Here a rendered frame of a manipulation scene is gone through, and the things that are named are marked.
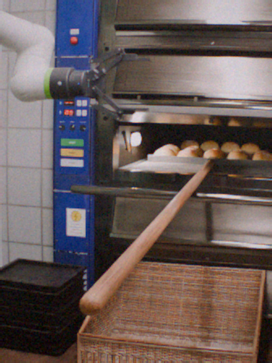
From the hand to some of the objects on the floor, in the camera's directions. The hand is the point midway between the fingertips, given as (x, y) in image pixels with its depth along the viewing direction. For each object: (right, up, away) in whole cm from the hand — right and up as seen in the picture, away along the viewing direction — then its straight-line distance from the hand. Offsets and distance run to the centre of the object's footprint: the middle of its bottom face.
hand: (144, 84), depth 165 cm
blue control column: (-2, -126, +173) cm, 214 cm away
